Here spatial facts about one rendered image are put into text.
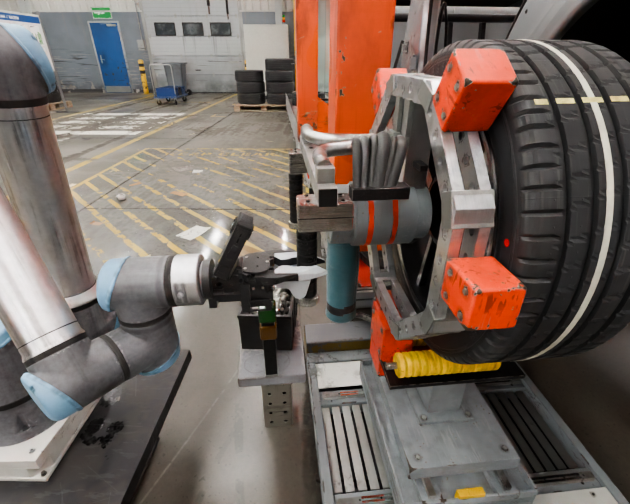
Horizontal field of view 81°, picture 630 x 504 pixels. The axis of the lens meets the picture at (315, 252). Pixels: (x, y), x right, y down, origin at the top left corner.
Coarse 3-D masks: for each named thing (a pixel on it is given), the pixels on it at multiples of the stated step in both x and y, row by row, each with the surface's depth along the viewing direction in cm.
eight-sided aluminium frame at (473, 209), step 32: (384, 96) 83; (416, 96) 64; (384, 128) 90; (448, 160) 54; (480, 160) 55; (448, 192) 53; (480, 192) 53; (448, 224) 54; (480, 224) 53; (384, 256) 105; (448, 256) 56; (480, 256) 56; (384, 288) 96; (416, 320) 70; (448, 320) 61
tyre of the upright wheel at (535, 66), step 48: (480, 48) 60; (528, 48) 59; (576, 48) 60; (528, 96) 52; (576, 96) 53; (624, 96) 53; (528, 144) 50; (576, 144) 50; (624, 144) 50; (528, 192) 50; (576, 192) 49; (624, 192) 51; (528, 240) 50; (576, 240) 51; (624, 240) 51; (528, 288) 52; (576, 288) 54; (624, 288) 54; (480, 336) 63; (528, 336) 60; (576, 336) 60
